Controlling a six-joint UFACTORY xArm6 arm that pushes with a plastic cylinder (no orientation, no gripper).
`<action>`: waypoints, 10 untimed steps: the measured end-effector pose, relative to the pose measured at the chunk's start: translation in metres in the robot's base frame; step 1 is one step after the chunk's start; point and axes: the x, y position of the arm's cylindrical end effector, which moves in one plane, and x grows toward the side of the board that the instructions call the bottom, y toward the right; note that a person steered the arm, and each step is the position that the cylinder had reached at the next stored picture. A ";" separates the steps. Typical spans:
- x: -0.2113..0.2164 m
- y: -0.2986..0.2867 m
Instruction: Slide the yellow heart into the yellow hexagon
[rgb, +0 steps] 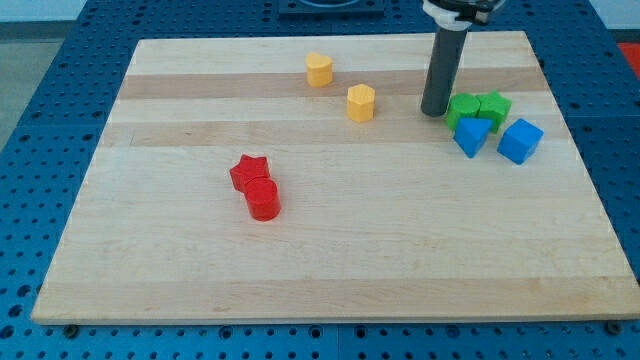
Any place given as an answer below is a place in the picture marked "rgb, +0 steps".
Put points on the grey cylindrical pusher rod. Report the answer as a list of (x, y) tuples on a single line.
[(445, 57)]

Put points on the red star block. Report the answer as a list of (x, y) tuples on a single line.
[(247, 169)]

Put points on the green star block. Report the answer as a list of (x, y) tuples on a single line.
[(494, 107)]

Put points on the yellow hexagon block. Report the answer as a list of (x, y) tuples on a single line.
[(360, 103)]

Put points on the red cylinder block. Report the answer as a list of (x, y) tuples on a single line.
[(262, 198)]

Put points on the blue cube block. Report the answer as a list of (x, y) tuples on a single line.
[(519, 141)]

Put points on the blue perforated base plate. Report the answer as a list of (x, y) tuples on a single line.
[(44, 160)]

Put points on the green cylinder block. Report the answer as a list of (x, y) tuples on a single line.
[(462, 105)]

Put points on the blue triangle block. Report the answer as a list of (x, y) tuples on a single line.
[(471, 134)]

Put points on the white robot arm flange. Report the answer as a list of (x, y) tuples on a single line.
[(459, 15)]

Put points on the light wooden board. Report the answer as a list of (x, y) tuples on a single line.
[(380, 221)]

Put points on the yellow heart block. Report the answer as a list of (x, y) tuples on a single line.
[(319, 69)]

